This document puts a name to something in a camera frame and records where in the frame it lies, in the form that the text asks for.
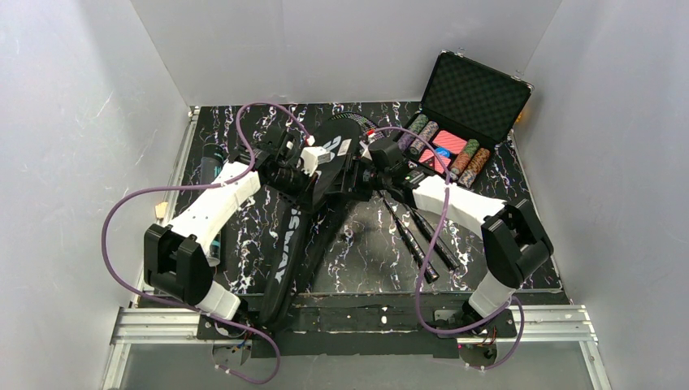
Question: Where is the black racket cover bag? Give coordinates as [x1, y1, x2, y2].
[258, 112, 364, 329]

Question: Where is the clear shuttlecock tube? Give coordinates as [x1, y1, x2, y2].
[201, 144, 225, 267]

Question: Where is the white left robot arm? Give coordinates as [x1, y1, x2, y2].
[144, 132, 332, 320]

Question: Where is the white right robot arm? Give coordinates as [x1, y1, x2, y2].
[328, 139, 554, 322]

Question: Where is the poker chip row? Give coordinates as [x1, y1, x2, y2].
[448, 139, 480, 180]
[458, 148, 491, 188]
[408, 121, 439, 156]
[395, 113, 430, 154]

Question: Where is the blue dealer chip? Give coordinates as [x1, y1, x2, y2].
[435, 147, 451, 158]

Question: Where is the pink card deck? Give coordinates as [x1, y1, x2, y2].
[418, 130, 467, 175]

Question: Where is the black poker chip case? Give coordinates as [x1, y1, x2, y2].
[391, 50, 533, 164]

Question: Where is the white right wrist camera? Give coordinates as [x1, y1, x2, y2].
[360, 129, 384, 161]

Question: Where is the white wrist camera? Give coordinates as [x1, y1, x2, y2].
[299, 136, 332, 176]
[360, 129, 384, 161]

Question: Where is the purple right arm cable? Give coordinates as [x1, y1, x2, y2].
[371, 126, 526, 371]

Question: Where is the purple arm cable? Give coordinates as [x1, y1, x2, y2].
[371, 126, 526, 371]
[101, 102, 316, 386]

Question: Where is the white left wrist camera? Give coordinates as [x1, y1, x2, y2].
[299, 136, 332, 176]

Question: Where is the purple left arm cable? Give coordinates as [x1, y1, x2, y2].
[101, 102, 316, 386]

